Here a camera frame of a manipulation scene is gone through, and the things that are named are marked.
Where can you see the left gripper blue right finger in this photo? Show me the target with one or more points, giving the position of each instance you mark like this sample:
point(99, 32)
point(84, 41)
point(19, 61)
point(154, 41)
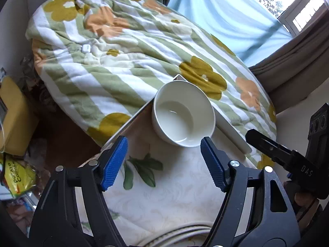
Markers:
point(230, 176)

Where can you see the person's right hand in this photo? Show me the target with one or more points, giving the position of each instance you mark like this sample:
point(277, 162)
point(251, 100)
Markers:
point(303, 203)

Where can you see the small white bowl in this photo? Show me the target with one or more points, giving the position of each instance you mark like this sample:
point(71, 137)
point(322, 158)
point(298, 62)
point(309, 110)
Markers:
point(182, 114)

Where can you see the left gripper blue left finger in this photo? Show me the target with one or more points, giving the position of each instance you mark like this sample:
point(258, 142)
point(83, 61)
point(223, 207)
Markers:
point(97, 176)

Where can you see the white floral tablecloth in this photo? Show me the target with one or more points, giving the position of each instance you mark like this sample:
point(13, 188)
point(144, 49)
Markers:
point(159, 186)

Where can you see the yellow duck pattern plate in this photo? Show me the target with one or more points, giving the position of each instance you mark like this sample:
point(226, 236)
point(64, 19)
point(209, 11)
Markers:
point(190, 234)

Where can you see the yellow box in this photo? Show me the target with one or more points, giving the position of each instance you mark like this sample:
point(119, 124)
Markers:
point(18, 121)

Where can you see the right brown curtain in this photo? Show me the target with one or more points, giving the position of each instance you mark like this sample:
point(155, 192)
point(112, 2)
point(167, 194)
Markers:
point(298, 68)

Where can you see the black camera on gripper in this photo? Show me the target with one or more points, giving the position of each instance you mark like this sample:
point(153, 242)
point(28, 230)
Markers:
point(317, 150)

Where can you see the yellow potato snack bag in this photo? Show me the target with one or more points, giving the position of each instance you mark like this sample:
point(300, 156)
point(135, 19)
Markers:
point(15, 176)

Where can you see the light blue window cloth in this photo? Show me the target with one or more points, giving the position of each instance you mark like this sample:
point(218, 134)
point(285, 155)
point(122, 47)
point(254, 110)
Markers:
point(246, 27)

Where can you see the floral green striped quilt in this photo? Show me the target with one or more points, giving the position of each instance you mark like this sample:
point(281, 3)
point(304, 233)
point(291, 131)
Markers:
point(102, 60)

